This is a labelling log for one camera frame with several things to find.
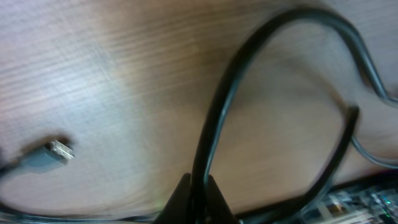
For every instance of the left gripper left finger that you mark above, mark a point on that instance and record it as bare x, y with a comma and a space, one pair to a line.
176, 209

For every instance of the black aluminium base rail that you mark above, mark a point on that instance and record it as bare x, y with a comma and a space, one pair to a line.
370, 199

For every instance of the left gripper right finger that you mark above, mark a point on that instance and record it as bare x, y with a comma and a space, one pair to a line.
217, 210

